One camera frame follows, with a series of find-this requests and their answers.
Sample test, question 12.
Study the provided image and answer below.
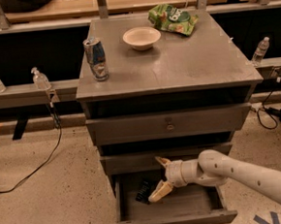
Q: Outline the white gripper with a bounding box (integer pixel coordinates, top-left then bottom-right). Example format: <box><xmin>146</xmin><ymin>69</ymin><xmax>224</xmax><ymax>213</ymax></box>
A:
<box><xmin>148</xmin><ymin>156</ymin><xmax>203</xmax><ymax>203</ymax></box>

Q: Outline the dark rxbar blueberry bar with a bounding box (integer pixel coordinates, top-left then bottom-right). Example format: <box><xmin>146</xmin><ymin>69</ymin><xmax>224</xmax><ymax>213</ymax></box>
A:
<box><xmin>136</xmin><ymin>178</ymin><xmax>158</xmax><ymax>205</ymax></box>

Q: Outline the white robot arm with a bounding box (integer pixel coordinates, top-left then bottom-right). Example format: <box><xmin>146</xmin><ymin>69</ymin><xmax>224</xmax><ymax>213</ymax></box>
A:
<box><xmin>148</xmin><ymin>149</ymin><xmax>281</xmax><ymax>205</ymax></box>

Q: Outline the grey open bottom drawer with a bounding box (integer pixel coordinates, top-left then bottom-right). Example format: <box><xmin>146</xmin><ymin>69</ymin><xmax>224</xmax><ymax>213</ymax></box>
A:
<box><xmin>112</xmin><ymin>170</ymin><xmax>237</xmax><ymax>224</ymax></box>

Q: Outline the grey middle drawer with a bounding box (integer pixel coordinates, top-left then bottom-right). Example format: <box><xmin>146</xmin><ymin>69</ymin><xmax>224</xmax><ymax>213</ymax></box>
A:
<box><xmin>100</xmin><ymin>142</ymin><xmax>233</xmax><ymax>176</ymax></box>

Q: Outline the grey top drawer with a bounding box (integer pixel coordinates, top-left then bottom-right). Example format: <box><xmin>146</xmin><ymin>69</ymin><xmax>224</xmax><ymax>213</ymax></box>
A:
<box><xmin>86</xmin><ymin>103</ymin><xmax>251</xmax><ymax>146</ymax></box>

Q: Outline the grey wooden drawer cabinet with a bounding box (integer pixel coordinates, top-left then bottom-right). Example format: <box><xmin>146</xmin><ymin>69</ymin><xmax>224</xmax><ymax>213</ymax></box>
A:
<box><xmin>69</xmin><ymin>5</ymin><xmax>272</xmax><ymax>200</ymax></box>

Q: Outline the white bowl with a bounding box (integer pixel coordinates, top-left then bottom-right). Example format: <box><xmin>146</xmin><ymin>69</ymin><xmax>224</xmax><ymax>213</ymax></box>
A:
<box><xmin>123</xmin><ymin>27</ymin><xmax>161</xmax><ymax>50</ymax></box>

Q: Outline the crushed blue soda can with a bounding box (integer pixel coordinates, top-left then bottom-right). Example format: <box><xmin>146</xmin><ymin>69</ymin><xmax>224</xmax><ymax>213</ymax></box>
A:
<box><xmin>82</xmin><ymin>37</ymin><xmax>109</xmax><ymax>81</ymax></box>

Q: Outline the clear pump bottle near cabinet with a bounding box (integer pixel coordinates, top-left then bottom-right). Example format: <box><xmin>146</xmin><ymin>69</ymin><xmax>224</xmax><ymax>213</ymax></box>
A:
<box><xmin>31</xmin><ymin>67</ymin><xmax>51</xmax><ymax>90</ymax></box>

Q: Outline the green chip bag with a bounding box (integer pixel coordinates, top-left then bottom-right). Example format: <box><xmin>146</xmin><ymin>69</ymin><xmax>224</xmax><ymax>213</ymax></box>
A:
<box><xmin>148</xmin><ymin>4</ymin><xmax>199</xmax><ymax>37</ymax></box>

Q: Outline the clear water bottle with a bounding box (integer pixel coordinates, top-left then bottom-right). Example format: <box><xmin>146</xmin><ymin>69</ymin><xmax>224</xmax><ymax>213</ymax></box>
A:
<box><xmin>251</xmin><ymin>37</ymin><xmax>270</xmax><ymax>66</ymax></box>

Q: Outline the black cable right floor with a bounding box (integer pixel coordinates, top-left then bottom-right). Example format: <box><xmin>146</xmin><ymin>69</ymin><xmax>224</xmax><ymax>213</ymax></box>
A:
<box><xmin>252</xmin><ymin>70</ymin><xmax>281</xmax><ymax>159</ymax></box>

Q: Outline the black floor cable left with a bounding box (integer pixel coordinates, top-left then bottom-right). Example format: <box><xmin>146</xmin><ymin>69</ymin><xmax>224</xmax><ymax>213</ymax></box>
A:
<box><xmin>0</xmin><ymin>100</ymin><xmax>68</xmax><ymax>196</ymax></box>

